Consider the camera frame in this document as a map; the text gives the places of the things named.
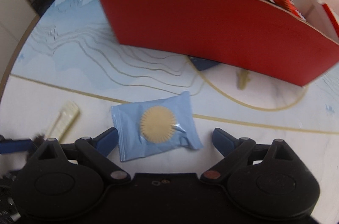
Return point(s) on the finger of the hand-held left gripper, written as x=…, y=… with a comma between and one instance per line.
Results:
x=13, y=146

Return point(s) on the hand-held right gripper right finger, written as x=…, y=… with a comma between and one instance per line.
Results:
x=225, y=140

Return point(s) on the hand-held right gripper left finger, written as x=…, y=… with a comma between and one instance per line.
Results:
x=106, y=140

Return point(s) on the light blue biscuit packet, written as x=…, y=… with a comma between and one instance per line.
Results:
x=129, y=131

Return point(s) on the red cardboard box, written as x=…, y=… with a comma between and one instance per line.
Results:
x=198, y=28

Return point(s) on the cream ribbed snack packet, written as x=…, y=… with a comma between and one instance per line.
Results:
x=65, y=118

